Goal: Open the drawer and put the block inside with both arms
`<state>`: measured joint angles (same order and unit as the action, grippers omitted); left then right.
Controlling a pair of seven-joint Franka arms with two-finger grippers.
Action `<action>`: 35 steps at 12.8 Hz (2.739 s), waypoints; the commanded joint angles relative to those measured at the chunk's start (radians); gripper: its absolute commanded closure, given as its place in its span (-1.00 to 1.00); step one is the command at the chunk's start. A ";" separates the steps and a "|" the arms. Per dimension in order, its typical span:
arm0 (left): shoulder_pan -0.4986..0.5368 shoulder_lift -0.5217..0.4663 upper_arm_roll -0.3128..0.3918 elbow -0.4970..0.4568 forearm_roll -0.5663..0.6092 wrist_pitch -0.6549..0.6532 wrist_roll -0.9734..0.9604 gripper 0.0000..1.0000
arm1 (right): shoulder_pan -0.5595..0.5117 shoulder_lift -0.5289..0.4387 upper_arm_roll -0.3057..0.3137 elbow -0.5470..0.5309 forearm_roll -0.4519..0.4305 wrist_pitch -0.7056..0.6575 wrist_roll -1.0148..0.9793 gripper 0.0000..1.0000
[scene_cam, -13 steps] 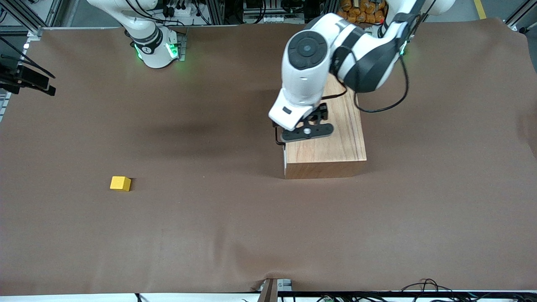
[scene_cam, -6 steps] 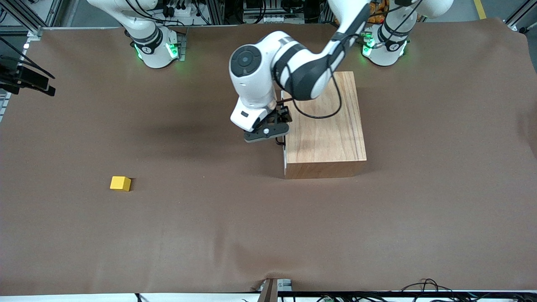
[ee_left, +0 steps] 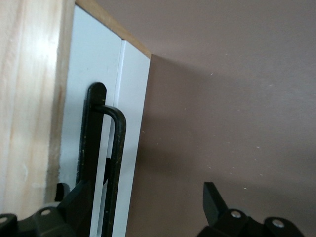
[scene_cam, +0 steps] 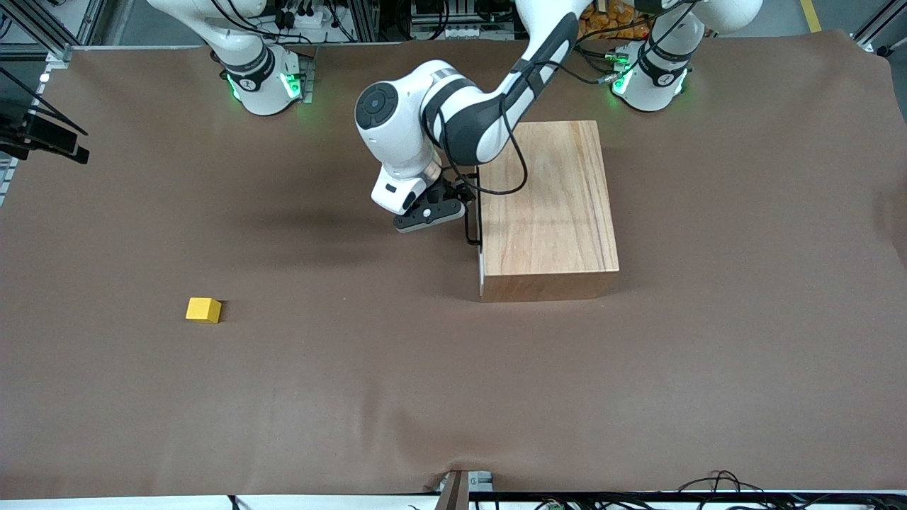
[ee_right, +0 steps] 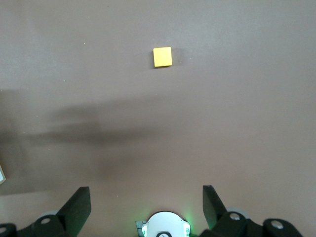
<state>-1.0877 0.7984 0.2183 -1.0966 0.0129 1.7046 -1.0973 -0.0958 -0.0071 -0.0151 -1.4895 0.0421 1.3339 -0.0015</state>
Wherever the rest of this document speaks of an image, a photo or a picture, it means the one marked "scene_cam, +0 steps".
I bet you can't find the background electronics rack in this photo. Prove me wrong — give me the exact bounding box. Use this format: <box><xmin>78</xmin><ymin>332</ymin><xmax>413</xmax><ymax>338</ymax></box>
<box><xmin>407</xmin><ymin>0</ymin><xmax>522</xmax><ymax>42</ymax></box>

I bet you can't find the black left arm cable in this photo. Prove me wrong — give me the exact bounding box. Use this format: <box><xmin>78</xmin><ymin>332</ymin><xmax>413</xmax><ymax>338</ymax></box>
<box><xmin>476</xmin><ymin>60</ymin><xmax>529</xmax><ymax>196</ymax></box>

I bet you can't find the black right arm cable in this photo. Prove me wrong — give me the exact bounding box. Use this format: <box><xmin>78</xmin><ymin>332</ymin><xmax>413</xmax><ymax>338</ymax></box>
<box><xmin>0</xmin><ymin>66</ymin><xmax>91</xmax><ymax>137</ymax></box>

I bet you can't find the brown table cover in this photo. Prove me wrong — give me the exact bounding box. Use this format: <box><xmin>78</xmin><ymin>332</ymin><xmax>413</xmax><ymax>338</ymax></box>
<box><xmin>0</xmin><ymin>30</ymin><xmax>907</xmax><ymax>500</ymax></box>

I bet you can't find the white power strip with plugs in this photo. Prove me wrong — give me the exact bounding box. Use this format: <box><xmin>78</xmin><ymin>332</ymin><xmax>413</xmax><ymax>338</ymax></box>
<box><xmin>273</xmin><ymin>0</ymin><xmax>341</xmax><ymax>33</ymax></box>

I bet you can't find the orange object pile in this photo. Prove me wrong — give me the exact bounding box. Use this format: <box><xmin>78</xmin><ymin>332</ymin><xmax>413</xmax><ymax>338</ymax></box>
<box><xmin>578</xmin><ymin>0</ymin><xmax>642</xmax><ymax>40</ymax></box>

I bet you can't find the metal table bracket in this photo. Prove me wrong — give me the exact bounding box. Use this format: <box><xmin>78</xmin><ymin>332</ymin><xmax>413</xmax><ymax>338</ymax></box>
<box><xmin>434</xmin><ymin>470</ymin><xmax>495</xmax><ymax>510</ymax></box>

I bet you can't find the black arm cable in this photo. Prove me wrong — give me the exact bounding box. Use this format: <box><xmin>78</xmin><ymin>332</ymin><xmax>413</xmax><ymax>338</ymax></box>
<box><xmin>476</xmin><ymin>60</ymin><xmax>529</xmax><ymax>196</ymax></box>
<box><xmin>0</xmin><ymin>66</ymin><xmax>91</xmax><ymax>137</ymax></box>

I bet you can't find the aluminium frame profile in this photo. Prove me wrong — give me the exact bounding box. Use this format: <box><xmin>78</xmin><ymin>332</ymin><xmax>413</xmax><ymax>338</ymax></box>
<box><xmin>0</xmin><ymin>0</ymin><xmax>135</xmax><ymax>66</ymax></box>
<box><xmin>850</xmin><ymin>0</ymin><xmax>907</xmax><ymax>57</ymax></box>

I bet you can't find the wooden drawer with black handle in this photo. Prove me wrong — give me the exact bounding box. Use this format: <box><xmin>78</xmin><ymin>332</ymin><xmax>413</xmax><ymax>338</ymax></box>
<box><xmin>464</xmin><ymin>166</ymin><xmax>485</xmax><ymax>298</ymax></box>

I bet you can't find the yellow cube block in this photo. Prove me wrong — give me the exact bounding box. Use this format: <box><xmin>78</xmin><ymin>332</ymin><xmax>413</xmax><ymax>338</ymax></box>
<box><xmin>186</xmin><ymin>297</ymin><xmax>222</xmax><ymax>324</ymax></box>

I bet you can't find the wooden cabinet box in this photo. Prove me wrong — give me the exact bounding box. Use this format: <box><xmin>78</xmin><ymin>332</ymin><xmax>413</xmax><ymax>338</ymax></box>
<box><xmin>476</xmin><ymin>120</ymin><xmax>620</xmax><ymax>303</ymax></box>

